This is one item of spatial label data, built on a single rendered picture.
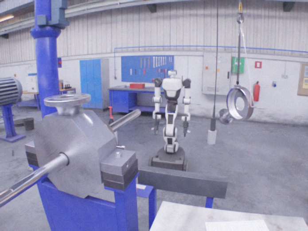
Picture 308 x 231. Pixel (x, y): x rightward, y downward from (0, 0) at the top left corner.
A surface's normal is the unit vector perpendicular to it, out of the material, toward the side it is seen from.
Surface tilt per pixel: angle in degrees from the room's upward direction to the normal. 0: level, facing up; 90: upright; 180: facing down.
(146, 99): 90
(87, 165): 90
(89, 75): 90
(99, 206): 90
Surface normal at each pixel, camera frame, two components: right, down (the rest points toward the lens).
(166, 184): -0.30, 0.25
